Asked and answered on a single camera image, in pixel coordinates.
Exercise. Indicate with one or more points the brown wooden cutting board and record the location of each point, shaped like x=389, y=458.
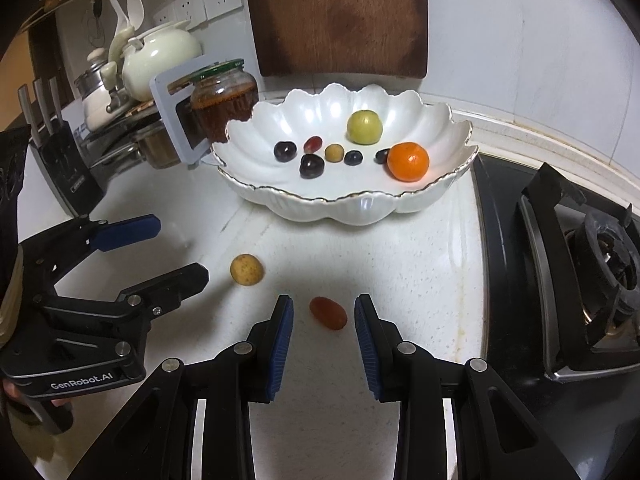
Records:
x=340, y=15

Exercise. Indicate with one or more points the black burner grate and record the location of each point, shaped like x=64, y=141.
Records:
x=600, y=260

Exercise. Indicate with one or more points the steel pot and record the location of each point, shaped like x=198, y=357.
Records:
x=160, y=147

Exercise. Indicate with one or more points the person's left hand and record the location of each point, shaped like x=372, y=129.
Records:
x=7, y=391

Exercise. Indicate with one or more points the red cherry tomato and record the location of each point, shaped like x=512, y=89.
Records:
x=327, y=312

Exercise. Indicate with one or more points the steel pan lid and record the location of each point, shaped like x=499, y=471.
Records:
x=115, y=152

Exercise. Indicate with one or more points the black scissors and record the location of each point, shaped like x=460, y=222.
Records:
x=97, y=10

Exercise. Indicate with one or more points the white scalloped bowl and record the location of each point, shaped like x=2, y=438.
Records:
x=340, y=195

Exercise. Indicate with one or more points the black glass gas stove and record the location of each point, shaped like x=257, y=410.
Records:
x=505, y=260

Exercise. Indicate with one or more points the black knife block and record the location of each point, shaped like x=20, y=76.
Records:
x=65, y=170

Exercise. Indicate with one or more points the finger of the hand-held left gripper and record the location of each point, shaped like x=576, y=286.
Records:
x=130, y=232
x=180, y=282

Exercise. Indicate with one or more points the glass jar green lid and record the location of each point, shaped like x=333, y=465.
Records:
x=220, y=105

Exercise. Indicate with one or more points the yellow-green round fruit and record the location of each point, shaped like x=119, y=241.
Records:
x=365, y=127

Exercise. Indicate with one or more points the dark purple grape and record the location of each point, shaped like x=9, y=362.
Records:
x=311, y=165
x=284, y=150

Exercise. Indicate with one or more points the orange tangerine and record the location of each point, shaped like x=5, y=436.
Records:
x=408, y=161

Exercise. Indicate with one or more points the steel kettle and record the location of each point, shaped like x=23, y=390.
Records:
x=95, y=80

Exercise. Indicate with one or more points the white rectangular frame stand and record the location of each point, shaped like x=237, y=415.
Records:
x=170, y=110

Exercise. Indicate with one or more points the black counter shelf rack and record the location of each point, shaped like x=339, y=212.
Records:
x=125, y=116

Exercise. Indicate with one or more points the cream ceramic pot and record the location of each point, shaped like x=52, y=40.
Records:
x=160, y=55

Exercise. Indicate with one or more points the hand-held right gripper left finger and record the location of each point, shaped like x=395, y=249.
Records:
x=280, y=345

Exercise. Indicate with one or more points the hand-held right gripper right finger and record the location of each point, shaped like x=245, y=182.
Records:
x=367, y=345

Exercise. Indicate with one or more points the blueberry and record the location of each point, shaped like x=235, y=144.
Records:
x=353, y=157
x=382, y=155

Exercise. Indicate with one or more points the tan longan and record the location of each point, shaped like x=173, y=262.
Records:
x=333, y=153
x=246, y=269

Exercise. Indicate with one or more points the red grape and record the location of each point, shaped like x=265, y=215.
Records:
x=312, y=144

